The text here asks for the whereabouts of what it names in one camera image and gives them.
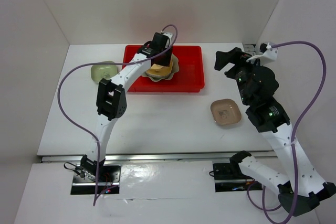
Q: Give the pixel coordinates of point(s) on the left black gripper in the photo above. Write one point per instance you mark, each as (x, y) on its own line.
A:
(166, 62)

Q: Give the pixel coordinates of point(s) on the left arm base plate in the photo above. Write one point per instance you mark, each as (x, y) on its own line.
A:
(83, 182)

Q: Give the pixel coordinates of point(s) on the green square plate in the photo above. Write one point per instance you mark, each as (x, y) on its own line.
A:
(106, 71)

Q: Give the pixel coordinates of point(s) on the aluminium rail right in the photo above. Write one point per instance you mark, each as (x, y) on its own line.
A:
(249, 47)

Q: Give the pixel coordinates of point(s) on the yellow square plate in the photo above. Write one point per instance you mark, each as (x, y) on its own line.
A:
(159, 71)

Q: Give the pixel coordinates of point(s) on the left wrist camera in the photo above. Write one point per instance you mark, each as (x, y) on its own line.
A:
(168, 34)

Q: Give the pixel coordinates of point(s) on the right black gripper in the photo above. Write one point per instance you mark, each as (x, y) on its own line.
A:
(231, 56)

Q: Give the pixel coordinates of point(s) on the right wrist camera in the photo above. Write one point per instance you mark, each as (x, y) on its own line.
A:
(266, 54)

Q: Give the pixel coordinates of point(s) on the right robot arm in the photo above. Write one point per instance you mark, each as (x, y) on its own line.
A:
(301, 188)

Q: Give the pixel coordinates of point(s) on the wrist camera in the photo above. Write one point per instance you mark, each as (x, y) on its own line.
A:
(266, 54)
(168, 34)

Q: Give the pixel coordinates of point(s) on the aluminium rail front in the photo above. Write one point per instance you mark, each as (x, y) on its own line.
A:
(152, 157)

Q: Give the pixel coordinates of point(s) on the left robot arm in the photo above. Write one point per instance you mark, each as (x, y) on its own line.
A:
(111, 96)

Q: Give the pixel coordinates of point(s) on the red plastic bin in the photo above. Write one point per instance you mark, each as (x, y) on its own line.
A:
(189, 78)

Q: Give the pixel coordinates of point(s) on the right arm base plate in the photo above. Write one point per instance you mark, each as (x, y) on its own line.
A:
(227, 179)

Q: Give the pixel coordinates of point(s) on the pink-brown square panda plate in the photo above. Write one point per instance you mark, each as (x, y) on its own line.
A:
(225, 112)

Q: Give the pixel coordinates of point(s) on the green scalloped bowl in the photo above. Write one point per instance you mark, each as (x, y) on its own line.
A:
(174, 71)

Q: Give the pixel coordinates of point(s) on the aluminium rail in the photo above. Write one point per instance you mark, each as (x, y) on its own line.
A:
(152, 157)
(249, 47)

